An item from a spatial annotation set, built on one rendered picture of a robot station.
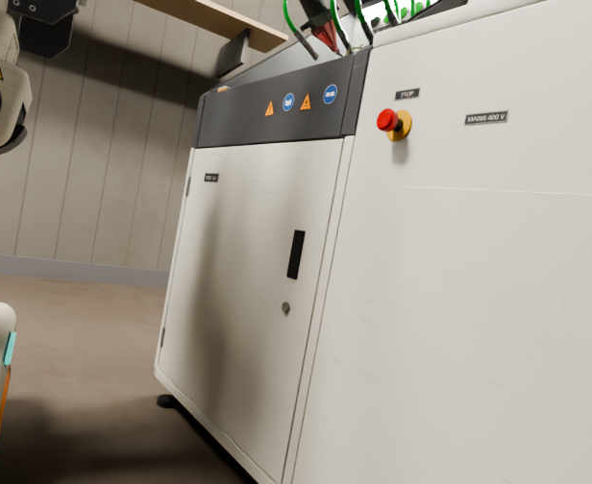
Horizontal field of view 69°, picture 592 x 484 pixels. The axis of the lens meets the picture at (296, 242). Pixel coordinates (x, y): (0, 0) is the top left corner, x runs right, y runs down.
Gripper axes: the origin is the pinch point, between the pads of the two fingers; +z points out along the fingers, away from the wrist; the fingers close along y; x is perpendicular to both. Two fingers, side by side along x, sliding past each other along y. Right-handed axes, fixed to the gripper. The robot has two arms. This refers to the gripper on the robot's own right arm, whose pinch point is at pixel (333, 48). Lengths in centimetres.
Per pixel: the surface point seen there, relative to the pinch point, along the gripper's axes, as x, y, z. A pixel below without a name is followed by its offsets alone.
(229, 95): 10.3, -29.8, -3.2
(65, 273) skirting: 210, -116, 36
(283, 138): -17.7, -34.3, 11.1
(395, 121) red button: -51, -31, 14
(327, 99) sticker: -30.2, -27.2, 7.7
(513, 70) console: -66, -22, 14
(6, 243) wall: 209, -132, 1
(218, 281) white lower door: -1, -62, 35
